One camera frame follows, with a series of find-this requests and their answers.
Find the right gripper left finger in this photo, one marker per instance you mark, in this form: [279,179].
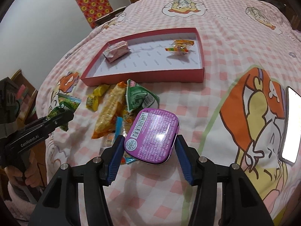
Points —
[111,160]

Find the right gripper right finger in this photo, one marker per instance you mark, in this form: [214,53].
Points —
[188,159]

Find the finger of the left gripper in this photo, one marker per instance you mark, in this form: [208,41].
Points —
[58,119]

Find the green pea snack packet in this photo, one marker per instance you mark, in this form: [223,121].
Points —
[65,108]

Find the purple candy tin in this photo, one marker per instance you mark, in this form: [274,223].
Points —
[152,136]

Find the yellow small candy packet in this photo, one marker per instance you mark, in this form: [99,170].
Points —
[101,90]

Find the orange yellow cracker packet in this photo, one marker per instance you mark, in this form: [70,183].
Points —
[111,110]

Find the green triangular snack packet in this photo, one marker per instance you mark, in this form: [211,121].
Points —
[138,97]

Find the pink peach jelly pouch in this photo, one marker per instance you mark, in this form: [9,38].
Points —
[115,51]

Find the burger gummy candy packet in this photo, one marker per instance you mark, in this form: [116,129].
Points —
[180,46]

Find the left hand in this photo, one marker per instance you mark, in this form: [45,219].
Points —
[31,177]

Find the clear orange jelly cup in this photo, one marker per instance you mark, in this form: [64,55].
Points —
[108,140]

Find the pink fuzzy left sleeve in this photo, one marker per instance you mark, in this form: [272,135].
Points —
[19,208]

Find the pink shallow box tray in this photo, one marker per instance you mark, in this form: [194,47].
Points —
[148,61]

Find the white smartphone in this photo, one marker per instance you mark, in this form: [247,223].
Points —
[290,141]

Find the wooden bedside stool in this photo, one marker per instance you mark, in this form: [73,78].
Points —
[110,16]

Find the pink checkered cartoon bedsheet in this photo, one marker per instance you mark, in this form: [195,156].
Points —
[251,53]

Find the red yellow patterned board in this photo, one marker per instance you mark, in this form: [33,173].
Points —
[94,10]

